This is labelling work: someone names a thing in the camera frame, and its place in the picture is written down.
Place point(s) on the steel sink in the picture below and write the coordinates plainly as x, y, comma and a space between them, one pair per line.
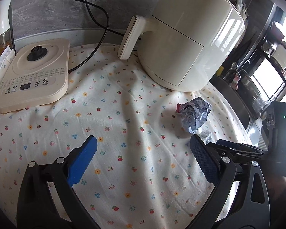
243, 114

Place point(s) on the floral white tablecloth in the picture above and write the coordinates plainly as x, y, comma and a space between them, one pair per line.
133, 148

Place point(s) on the white top oil dispenser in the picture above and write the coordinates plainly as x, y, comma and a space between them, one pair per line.
3, 16

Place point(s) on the hanging plastic bags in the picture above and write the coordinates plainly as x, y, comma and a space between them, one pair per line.
242, 7

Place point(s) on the cream kettle heating base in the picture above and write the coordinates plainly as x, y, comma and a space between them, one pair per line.
50, 59

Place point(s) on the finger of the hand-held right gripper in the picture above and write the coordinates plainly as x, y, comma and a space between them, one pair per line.
243, 145
236, 156

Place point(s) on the small white paper scraps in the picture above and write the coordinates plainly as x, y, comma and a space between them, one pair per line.
206, 136

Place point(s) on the cream air fryer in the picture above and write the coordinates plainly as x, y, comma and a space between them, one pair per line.
181, 40

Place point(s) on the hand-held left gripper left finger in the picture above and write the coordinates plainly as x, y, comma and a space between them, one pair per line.
83, 158

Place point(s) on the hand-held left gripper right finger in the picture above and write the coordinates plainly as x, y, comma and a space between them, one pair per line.
205, 158

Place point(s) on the black dish rack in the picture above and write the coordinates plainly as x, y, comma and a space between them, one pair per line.
252, 59

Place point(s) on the white pot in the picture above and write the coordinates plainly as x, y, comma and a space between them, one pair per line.
281, 56

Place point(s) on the blue white paper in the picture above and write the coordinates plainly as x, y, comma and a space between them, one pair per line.
195, 114

